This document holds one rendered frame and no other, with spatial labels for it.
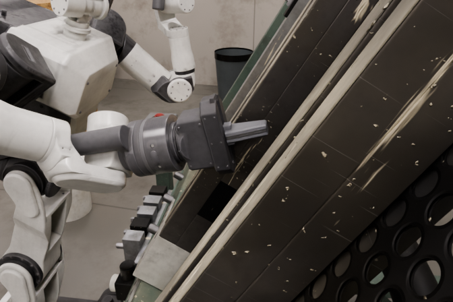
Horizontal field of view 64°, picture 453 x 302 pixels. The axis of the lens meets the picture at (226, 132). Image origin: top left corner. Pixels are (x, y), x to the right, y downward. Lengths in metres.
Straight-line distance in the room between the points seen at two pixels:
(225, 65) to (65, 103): 3.41
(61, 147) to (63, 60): 0.34
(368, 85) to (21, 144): 0.43
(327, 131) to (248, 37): 4.56
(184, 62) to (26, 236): 0.71
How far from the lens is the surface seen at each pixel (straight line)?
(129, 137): 0.55
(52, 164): 0.55
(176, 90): 1.15
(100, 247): 2.35
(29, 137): 0.53
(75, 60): 0.86
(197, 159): 0.54
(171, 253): 0.75
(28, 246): 1.31
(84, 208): 2.59
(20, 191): 1.13
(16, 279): 1.35
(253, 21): 4.73
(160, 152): 0.53
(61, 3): 0.90
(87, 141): 0.55
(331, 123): 0.22
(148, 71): 1.16
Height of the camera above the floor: 1.49
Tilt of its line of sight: 25 degrees down
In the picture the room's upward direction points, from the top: straight up
